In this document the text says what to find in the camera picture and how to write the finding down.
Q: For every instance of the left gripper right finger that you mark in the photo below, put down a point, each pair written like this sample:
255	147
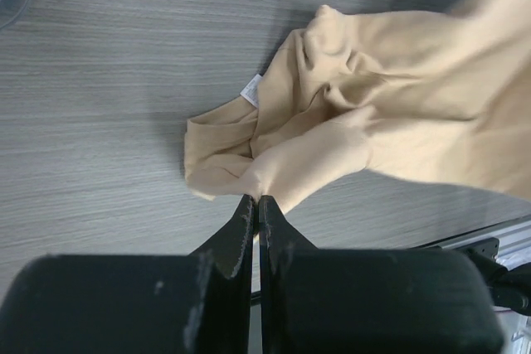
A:
368	301

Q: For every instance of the aluminium front rail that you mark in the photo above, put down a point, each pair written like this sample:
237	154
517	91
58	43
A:
513	235

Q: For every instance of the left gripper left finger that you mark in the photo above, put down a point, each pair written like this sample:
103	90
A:
197	303

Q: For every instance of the beige t shirt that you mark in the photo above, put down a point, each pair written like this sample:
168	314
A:
420	96

